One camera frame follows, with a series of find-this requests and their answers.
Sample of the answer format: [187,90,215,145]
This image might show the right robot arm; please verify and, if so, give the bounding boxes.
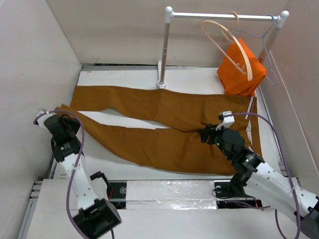
[198,124,319,239]

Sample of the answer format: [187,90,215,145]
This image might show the orange garment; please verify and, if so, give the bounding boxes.
[217,38,267,96]

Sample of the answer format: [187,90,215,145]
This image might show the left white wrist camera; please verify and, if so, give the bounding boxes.
[33,109,51,127]

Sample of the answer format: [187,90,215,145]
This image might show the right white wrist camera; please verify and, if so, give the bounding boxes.
[216,111,235,130]

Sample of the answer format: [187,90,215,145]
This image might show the blue wire hanger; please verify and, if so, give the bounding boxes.
[230,14,284,86]

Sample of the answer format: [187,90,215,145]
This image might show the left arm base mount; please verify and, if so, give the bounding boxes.
[90,171,127,209]

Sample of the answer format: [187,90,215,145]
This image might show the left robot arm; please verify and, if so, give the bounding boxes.
[41,113,122,239]

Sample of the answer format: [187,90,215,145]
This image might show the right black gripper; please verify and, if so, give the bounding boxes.
[198,122,232,161]

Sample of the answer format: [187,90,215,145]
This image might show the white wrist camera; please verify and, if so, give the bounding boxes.
[33,109,51,127]
[216,111,235,130]

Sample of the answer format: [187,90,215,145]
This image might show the brown trousers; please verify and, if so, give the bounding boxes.
[59,86,261,175]

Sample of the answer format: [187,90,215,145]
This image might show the white clothes rack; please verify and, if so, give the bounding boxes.
[157,6,290,89]

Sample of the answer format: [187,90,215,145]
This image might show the wooden clothes hanger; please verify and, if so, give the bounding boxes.
[198,11,254,82]

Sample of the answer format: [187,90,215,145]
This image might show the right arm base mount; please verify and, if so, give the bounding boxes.
[211,180,263,209]

